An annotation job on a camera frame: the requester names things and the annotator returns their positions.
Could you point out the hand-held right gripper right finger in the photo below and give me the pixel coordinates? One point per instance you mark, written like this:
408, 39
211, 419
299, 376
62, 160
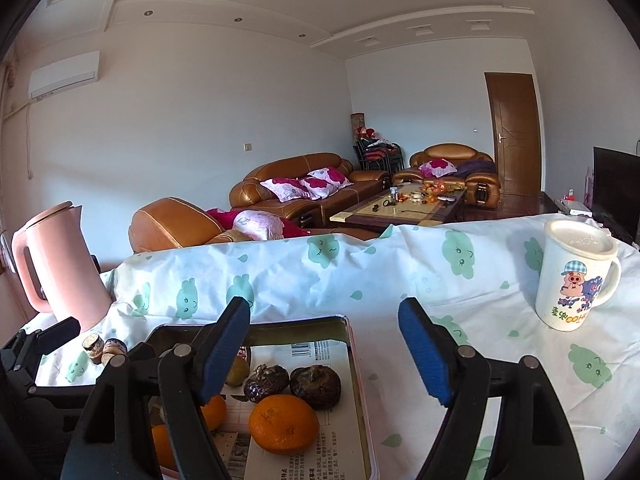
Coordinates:
425, 350

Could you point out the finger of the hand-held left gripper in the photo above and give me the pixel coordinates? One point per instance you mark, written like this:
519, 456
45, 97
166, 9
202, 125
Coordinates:
55, 335

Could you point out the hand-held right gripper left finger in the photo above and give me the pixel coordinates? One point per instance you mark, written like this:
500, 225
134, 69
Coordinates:
225, 350

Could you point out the small yellow-brown fruit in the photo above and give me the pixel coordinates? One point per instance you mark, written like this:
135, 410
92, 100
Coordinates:
239, 372

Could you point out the large dark water chestnut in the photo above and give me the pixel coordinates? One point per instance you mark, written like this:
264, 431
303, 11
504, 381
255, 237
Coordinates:
266, 382
315, 386

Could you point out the orange mandarin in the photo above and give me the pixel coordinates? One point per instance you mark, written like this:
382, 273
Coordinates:
216, 412
161, 447
284, 424

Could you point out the pink metal tin box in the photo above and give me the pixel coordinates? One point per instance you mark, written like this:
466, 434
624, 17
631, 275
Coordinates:
362, 400

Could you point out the pink electric kettle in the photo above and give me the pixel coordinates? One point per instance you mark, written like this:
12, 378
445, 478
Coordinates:
60, 270

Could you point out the dark maroon furniture piece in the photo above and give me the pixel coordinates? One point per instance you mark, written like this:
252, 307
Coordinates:
95, 263

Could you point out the white green-print tablecloth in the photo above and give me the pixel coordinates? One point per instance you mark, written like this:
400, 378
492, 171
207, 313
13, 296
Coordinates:
350, 275

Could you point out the printed paper liner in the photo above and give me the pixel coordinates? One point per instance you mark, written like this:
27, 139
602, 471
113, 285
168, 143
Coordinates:
340, 440

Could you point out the light pink pillow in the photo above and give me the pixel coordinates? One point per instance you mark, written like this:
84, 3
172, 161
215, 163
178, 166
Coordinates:
257, 225

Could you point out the magenta blanket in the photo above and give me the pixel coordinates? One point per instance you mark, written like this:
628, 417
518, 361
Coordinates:
220, 216

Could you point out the brown leather sofa section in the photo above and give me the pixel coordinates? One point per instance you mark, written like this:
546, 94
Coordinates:
170, 222

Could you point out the white cartoon mug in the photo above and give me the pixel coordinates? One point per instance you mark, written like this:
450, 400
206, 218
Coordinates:
560, 285

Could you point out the wooden coffee table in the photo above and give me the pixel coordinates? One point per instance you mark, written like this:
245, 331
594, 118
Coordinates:
370, 210

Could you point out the pile of small oranges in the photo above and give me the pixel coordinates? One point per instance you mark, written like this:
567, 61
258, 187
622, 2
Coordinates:
434, 189

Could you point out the pink floral pillow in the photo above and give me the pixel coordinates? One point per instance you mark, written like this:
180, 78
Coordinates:
285, 189
327, 180
437, 167

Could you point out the purple blanket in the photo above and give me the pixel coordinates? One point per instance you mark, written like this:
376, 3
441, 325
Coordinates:
475, 167

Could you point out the dark wooden television cabinet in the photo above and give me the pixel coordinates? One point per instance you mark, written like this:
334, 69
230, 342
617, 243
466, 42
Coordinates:
550, 205

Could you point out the brown leather three-seat sofa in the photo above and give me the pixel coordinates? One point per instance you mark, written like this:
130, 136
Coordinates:
290, 165

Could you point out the brown leather armchair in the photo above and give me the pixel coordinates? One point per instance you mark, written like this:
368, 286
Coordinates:
450, 151

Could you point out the stacked black chairs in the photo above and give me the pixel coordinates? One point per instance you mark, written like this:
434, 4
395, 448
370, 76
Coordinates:
375, 152

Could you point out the white flat box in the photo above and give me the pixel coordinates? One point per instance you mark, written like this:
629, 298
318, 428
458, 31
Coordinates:
574, 206

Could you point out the red plush toy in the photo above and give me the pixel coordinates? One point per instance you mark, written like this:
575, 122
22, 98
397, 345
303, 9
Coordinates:
365, 133

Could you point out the brown wooden door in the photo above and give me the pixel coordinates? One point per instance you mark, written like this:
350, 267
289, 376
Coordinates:
515, 135

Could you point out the tall patterned floor vase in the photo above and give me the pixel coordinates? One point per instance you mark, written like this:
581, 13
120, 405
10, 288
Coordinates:
357, 125

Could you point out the black television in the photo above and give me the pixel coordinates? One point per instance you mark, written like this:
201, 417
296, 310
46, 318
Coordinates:
617, 190

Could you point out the white wall air conditioner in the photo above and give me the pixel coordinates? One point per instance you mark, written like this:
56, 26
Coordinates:
65, 75

